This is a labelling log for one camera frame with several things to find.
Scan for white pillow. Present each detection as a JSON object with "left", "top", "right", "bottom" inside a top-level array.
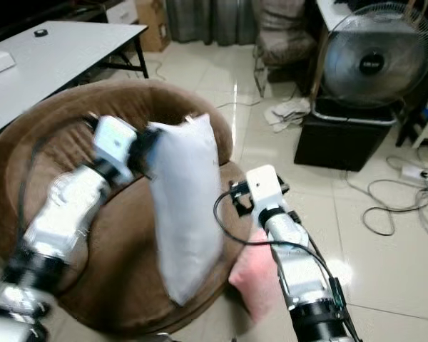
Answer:
[{"left": 147, "top": 114, "right": 225, "bottom": 306}]

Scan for pink pillow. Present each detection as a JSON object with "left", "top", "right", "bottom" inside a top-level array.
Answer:
[{"left": 228, "top": 227, "right": 279, "bottom": 323}]

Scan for round brown fabric sofa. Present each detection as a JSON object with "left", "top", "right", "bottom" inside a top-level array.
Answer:
[{"left": 0, "top": 78, "right": 258, "bottom": 337}]

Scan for round grey floor fan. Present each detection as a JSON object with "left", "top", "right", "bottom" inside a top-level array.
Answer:
[{"left": 321, "top": 2, "right": 428, "bottom": 109}]

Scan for crumpled white cloth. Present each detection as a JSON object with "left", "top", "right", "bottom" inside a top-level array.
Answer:
[{"left": 264, "top": 98, "right": 312, "bottom": 133}]

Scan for black box under fan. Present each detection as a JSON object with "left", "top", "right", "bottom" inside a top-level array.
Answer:
[{"left": 294, "top": 100, "right": 399, "bottom": 172}]

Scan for white table with black legs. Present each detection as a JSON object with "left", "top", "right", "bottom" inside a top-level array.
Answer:
[{"left": 0, "top": 20, "right": 148, "bottom": 140}]

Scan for brown cardboard box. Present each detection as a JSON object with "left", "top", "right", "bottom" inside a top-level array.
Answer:
[{"left": 134, "top": 0, "right": 170, "bottom": 53}]

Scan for white storage box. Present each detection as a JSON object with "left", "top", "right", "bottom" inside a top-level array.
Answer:
[{"left": 106, "top": 0, "right": 140, "bottom": 26}]

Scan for grey curtain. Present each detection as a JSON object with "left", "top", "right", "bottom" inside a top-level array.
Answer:
[{"left": 165, "top": 0, "right": 256, "bottom": 45}]

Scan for metal chair with grey cushion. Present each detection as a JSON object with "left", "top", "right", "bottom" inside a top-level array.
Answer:
[{"left": 251, "top": 0, "right": 318, "bottom": 98}]

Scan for white power adapter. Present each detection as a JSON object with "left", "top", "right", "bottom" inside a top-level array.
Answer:
[{"left": 401, "top": 164, "right": 428, "bottom": 180}]

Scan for white desk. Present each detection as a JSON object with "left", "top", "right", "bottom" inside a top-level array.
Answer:
[{"left": 316, "top": 0, "right": 365, "bottom": 33}]

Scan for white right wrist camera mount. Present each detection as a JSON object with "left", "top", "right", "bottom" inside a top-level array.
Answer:
[{"left": 245, "top": 165, "right": 284, "bottom": 212}]

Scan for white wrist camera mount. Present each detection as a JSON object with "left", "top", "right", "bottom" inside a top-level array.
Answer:
[
  {"left": 93, "top": 115, "right": 138, "bottom": 172},
  {"left": 245, "top": 165, "right": 284, "bottom": 212}
]

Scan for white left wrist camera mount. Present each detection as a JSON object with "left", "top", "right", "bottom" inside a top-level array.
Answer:
[{"left": 93, "top": 115, "right": 138, "bottom": 172}]

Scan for coiled grey floor cable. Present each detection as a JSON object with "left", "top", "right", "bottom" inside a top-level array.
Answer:
[{"left": 346, "top": 153, "right": 428, "bottom": 237}]

